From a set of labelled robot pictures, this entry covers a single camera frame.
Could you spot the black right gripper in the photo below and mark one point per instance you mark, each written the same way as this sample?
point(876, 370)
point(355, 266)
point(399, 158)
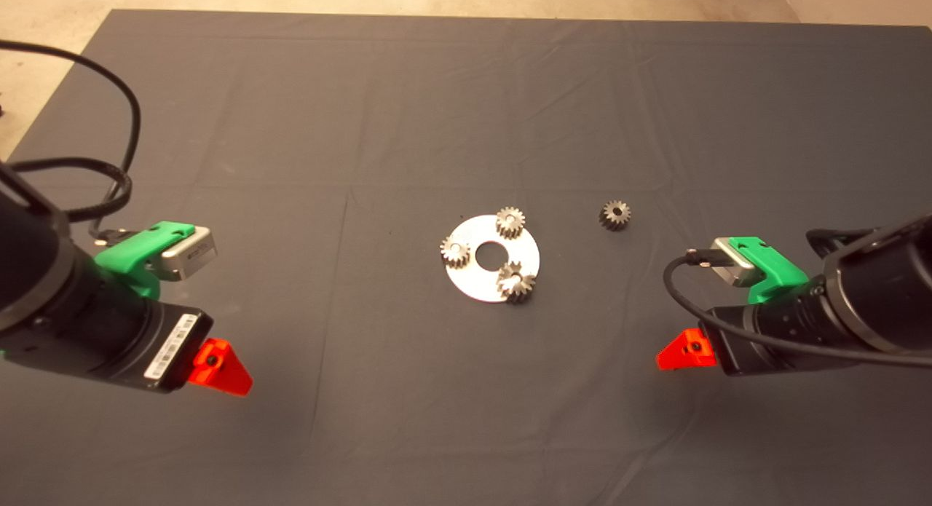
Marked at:
point(728, 346)

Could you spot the green right camera mount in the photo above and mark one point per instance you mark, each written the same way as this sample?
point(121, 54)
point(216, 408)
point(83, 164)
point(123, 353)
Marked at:
point(775, 273)

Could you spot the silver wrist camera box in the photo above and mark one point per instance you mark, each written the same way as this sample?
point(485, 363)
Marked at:
point(193, 255)
point(735, 269)

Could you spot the small dark steel gear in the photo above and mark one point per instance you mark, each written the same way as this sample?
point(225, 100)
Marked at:
point(606, 218)

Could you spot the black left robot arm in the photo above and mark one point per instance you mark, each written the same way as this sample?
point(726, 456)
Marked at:
point(36, 258)

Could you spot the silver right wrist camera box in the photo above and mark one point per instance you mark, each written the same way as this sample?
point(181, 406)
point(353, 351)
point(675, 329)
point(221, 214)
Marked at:
point(735, 269)

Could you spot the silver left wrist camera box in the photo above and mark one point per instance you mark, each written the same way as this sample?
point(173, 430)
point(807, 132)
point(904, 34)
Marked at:
point(193, 255)

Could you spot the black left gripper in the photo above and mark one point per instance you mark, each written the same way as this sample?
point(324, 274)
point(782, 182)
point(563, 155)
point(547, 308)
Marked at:
point(178, 346)

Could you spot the dark grey table cloth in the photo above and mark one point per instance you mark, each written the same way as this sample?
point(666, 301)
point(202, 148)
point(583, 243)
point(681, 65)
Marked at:
point(437, 418)

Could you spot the round metal plate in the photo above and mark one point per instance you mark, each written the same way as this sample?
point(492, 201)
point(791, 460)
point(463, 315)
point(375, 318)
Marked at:
point(480, 284)

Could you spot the green left camera mount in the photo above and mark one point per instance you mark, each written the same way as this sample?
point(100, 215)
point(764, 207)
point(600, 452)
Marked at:
point(131, 255)

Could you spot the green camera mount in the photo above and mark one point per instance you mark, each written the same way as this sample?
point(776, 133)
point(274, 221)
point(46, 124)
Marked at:
point(131, 255)
point(775, 273)

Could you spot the large steel gear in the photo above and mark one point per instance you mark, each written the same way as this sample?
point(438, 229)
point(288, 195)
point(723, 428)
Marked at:
point(515, 282)

